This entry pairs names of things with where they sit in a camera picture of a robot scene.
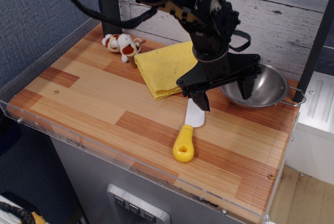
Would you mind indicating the clear acrylic table guard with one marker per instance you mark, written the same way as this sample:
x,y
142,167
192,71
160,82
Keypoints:
x,y
87,97

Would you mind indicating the folded yellow cloth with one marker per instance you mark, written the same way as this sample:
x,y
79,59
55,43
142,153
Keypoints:
x,y
161,68

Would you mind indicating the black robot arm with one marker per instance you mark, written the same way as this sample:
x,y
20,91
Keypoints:
x,y
217,46

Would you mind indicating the stainless steel colander bowl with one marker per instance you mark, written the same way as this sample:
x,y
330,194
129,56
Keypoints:
x,y
270,88

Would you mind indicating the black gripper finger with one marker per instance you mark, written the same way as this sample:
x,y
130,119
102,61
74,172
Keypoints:
x,y
200,98
246,85

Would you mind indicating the black right frame post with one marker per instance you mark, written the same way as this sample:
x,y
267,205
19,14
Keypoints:
x,y
315,52

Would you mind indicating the white brown plush dog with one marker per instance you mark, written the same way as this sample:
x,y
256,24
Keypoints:
x,y
125,45

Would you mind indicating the white side cabinet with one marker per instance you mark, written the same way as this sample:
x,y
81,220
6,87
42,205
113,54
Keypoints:
x,y
311,148

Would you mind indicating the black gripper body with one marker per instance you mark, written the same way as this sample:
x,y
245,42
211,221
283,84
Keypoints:
x,y
225,70

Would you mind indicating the yellow object bottom left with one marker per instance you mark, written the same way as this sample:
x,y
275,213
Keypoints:
x,y
38,219

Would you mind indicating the grey cabinet with dispenser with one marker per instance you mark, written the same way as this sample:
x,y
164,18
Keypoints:
x,y
112,192

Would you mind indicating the yellow handled toy knife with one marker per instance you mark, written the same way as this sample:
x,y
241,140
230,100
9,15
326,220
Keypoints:
x,y
183,148

